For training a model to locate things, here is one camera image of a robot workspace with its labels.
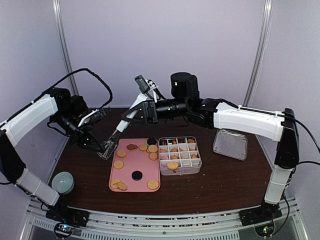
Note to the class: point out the black sandwich cookie top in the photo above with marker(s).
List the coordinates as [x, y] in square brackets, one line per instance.
[152, 141]

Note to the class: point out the brown leaf shaped cookie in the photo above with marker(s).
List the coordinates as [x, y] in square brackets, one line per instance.
[131, 146]

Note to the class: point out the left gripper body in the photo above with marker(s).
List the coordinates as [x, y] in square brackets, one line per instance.
[78, 134]

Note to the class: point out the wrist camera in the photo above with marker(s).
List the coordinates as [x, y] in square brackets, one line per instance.
[92, 117]
[148, 87]

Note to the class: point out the black sandwich cookie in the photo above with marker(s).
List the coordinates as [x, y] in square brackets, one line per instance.
[137, 175]
[152, 141]

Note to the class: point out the large round tan cookie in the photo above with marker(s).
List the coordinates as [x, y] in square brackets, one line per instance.
[172, 165]

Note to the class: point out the metal serving tongs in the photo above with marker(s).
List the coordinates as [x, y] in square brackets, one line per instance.
[112, 143]

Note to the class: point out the left frame post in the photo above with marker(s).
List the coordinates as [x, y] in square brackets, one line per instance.
[61, 33]

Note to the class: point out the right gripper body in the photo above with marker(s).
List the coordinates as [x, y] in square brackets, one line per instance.
[150, 111]

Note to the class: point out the round tan cookie bottom right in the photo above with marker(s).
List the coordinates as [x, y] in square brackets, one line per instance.
[153, 184]

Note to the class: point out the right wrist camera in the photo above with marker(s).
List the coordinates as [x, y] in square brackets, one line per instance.
[148, 87]

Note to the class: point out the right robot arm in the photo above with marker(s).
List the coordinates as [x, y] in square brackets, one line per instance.
[210, 113]

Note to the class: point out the black sandwich cookie lower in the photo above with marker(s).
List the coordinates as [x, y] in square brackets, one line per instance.
[137, 175]

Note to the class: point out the chocolate swirl cookie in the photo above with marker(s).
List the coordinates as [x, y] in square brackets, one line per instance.
[164, 143]

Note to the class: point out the frame post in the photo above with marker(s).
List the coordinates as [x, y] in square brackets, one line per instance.
[61, 33]
[260, 51]

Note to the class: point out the pink plastic tray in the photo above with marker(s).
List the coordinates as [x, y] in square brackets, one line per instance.
[125, 162]

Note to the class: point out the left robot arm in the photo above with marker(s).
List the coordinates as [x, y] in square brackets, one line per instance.
[26, 153]

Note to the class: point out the white divided cookie tin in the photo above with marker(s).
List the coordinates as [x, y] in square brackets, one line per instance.
[183, 150]

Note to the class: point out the round cookie red mark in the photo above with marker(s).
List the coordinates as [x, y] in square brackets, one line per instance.
[114, 183]

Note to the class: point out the right frame post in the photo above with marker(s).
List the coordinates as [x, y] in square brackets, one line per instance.
[260, 51]

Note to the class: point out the pink round cookie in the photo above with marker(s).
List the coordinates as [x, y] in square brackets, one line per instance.
[164, 157]

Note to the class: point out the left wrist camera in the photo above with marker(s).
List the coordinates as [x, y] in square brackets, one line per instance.
[92, 117]

